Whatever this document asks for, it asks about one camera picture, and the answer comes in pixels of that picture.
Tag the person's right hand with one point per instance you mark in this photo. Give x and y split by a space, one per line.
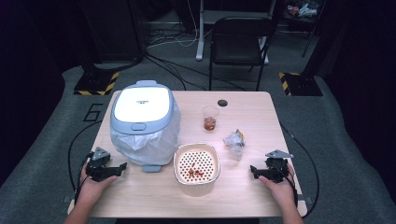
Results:
285 193

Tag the black striped stand base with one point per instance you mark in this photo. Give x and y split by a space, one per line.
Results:
303 84
95 84

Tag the person's left hand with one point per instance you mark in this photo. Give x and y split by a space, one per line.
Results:
91 191

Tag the black table grommet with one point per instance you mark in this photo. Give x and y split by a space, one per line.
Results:
222 103

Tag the red food scraps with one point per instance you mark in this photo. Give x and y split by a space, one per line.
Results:
209 123
194 172

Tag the clear plastic cup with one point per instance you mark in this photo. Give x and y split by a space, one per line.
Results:
210 112

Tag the white desk frame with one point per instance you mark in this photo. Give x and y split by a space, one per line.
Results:
200 37

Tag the clutter of colourful packets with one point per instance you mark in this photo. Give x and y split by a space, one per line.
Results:
303 9

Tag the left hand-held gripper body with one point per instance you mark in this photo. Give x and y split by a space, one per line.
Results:
98 169

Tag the white strainer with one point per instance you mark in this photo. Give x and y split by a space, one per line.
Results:
196 161

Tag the grey table corner bracket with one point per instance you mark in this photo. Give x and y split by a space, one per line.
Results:
67 199
308 201

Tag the black folding chair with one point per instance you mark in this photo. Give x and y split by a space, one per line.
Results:
238 46

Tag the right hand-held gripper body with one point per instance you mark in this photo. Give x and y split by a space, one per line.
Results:
276 169

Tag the blue-grey pedal trash can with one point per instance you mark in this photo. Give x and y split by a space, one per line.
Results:
141 104

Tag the clear wrapper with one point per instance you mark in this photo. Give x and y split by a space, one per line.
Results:
234 141

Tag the white plastic trash bag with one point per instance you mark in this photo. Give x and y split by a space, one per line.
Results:
155 146

